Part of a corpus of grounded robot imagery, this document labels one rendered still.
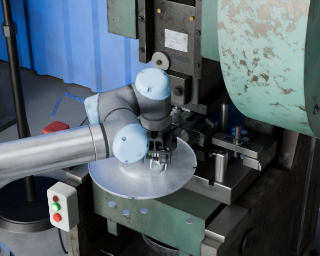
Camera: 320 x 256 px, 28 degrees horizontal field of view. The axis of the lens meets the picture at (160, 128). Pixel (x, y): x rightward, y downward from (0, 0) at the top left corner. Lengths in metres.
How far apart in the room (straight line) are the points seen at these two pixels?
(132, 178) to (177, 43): 0.38
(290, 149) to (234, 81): 0.76
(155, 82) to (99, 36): 2.19
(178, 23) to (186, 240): 0.60
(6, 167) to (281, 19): 0.59
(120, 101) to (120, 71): 2.15
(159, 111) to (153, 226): 0.53
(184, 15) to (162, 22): 0.08
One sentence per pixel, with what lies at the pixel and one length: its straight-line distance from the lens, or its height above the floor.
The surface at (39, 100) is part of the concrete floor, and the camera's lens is 3.71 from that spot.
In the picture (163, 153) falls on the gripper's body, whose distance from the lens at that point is 1.53.
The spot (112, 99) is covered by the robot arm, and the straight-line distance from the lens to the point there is 1.38.
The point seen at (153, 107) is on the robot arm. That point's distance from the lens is 1.41.
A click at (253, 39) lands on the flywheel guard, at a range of 1.22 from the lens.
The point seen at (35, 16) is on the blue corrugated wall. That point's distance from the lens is 3.80.
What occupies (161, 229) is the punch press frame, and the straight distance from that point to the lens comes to 1.86.
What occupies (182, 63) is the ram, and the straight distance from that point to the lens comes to 1.73.
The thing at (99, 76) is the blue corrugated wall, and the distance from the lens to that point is 3.66.
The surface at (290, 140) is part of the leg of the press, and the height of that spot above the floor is 0.68.
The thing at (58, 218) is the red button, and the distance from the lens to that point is 1.92.
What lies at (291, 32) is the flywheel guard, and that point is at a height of 1.30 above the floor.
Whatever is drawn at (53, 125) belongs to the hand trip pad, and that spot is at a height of 0.76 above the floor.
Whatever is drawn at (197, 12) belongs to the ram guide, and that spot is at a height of 1.17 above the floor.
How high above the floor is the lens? 1.74
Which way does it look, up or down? 31 degrees down
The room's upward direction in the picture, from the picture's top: straight up
